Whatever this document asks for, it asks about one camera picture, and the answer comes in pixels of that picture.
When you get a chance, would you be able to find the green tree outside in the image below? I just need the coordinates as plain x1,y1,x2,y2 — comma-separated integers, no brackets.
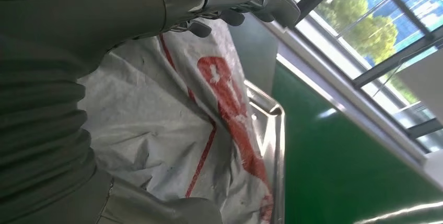
317,0,419,104

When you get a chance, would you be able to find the dark window frame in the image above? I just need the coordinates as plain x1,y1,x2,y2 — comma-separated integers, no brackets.
256,0,443,154

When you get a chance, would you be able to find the small grey courier bag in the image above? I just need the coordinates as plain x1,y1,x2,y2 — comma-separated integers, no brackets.
77,18,277,224

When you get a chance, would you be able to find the green conveyor belt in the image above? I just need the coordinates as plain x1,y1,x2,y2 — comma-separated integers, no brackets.
271,61,443,224

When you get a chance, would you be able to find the aluminium conveyor rail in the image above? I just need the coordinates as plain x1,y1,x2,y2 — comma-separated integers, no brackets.
276,53,430,171

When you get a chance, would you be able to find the steel scale tray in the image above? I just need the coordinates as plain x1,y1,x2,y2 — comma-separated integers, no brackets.
243,78,287,224

